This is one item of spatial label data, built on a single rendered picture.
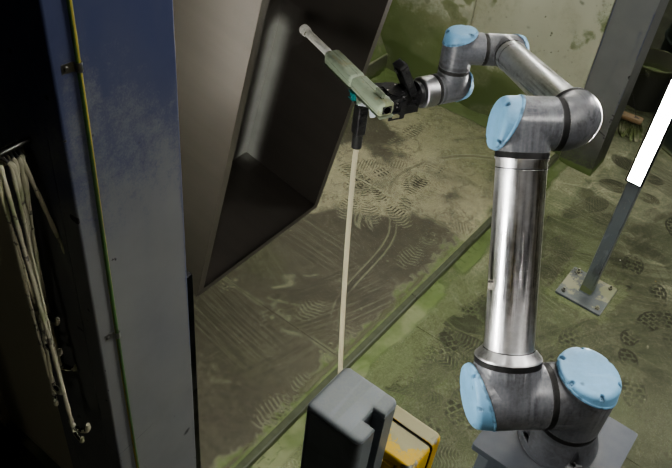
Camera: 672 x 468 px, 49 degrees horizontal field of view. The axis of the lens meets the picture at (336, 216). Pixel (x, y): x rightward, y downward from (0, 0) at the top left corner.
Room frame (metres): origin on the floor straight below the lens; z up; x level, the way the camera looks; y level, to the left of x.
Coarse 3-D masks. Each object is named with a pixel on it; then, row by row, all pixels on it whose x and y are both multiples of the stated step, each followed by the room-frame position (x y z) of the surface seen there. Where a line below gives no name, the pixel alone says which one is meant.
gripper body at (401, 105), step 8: (416, 80) 1.86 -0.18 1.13; (384, 88) 1.79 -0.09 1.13; (392, 88) 1.80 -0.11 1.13; (400, 88) 1.81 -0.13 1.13; (416, 88) 1.84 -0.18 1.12; (424, 88) 1.83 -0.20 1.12; (400, 96) 1.79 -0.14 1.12; (408, 96) 1.81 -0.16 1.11; (416, 96) 1.83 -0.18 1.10; (424, 96) 1.82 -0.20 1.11; (400, 104) 1.78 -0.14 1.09; (408, 104) 1.82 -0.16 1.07; (416, 104) 1.82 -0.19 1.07; (392, 112) 1.77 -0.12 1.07; (400, 112) 1.78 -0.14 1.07; (408, 112) 1.81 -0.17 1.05; (392, 120) 1.76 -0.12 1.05
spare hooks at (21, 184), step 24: (24, 144) 0.72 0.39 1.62; (0, 168) 0.68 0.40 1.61; (24, 168) 0.70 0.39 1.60; (0, 192) 0.67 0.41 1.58; (24, 192) 0.70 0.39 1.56; (24, 216) 0.69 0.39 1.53; (48, 216) 0.71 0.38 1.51; (24, 264) 0.69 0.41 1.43; (24, 288) 0.69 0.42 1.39; (48, 312) 0.73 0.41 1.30; (48, 336) 0.67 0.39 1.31; (48, 360) 0.71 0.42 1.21
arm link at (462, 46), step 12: (444, 36) 1.92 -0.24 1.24; (456, 36) 1.89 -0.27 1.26; (468, 36) 1.89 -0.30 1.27; (480, 36) 1.92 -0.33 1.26; (444, 48) 1.90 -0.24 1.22; (456, 48) 1.88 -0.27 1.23; (468, 48) 1.88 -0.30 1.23; (480, 48) 1.89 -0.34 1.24; (444, 60) 1.89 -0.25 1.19; (456, 60) 1.87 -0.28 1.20; (468, 60) 1.88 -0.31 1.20; (480, 60) 1.89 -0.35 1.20; (444, 72) 1.88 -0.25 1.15; (456, 72) 1.87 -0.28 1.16; (468, 72) 1.89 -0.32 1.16
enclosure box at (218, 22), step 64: (192, 0) 1.55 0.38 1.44; (256, 0) 1.45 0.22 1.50; (320, 0) 2.09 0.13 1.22; (384, 0) 1.98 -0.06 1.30; (192, 64) 1.55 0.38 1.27; (256, 64) 2.14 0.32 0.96; (320, 64) 2.08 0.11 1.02; (192, 128) 1.55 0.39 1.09; (256, 128) 2.21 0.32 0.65; (320, 128) 2.06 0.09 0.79; (192, 192) 1.55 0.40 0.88; (256, 192) 2.05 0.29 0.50; (320, 192) 2.03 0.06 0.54; (192, 256) 1.56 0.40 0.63
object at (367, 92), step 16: (304, 32) 2.02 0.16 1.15; (320, 48) 1.93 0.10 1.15; (336, 64) 1.83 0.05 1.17; (352, 64) 1.83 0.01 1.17; (352, 80) 1.75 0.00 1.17; (368, 80) 1.75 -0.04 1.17; (368, 96) 1.68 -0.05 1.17; (384, 96) 1.66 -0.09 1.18; (352, 128) 1.74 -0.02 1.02; (352, 144) 1.73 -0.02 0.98
